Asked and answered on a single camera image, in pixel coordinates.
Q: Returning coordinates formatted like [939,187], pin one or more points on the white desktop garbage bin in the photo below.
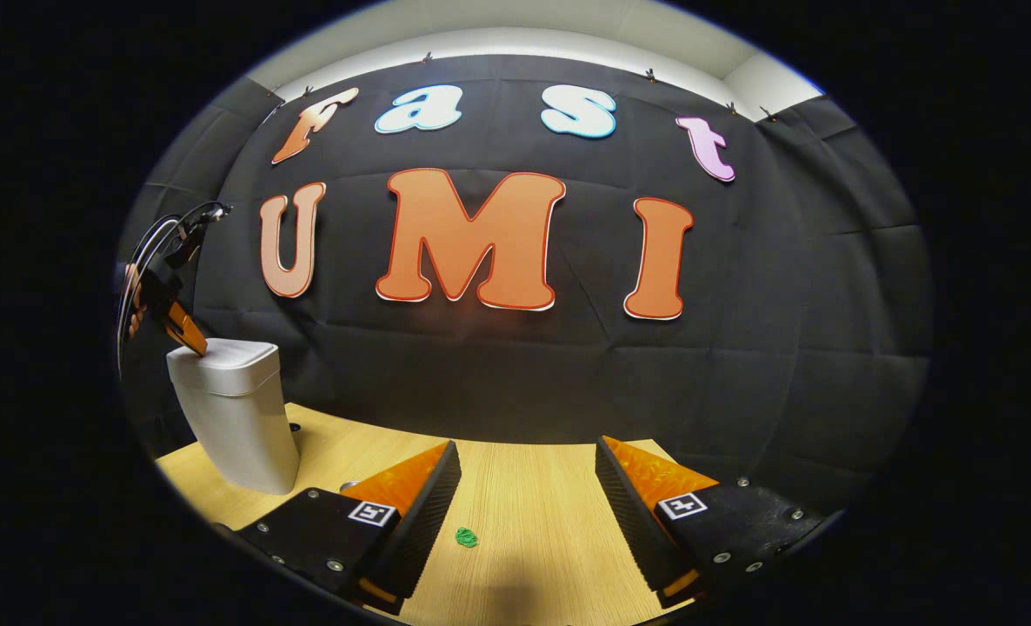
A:
[237,417]

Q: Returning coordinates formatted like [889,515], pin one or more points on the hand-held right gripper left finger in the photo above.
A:
[420,530]

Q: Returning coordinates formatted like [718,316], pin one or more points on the green paper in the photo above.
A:
[466,537]

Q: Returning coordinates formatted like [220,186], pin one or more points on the black backdrop cloth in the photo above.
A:
[524,374]

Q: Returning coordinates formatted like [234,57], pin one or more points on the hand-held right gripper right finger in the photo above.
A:
[633,522]

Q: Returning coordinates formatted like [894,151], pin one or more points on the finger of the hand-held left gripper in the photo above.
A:
[187,335]

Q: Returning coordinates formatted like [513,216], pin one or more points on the wooden desktop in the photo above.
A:
[533,504]

